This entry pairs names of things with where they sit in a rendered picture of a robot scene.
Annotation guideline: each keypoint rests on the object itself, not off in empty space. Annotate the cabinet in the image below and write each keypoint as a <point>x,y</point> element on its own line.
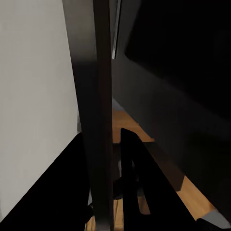
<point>118,215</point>
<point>121,119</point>

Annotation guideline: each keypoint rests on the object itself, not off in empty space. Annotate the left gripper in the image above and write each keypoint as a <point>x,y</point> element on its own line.
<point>119,182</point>

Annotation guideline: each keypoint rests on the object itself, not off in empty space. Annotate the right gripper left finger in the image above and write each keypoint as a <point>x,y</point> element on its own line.
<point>58,200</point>

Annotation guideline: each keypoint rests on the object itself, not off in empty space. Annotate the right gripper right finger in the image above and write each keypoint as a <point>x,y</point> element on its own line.
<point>168,212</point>

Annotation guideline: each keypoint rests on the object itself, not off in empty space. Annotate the keyboard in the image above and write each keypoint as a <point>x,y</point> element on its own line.
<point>89,37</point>

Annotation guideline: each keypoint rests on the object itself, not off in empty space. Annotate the notebook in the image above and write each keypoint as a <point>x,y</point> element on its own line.
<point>114,19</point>

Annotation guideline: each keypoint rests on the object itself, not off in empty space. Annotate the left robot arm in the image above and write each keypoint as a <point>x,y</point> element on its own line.
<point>117,188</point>

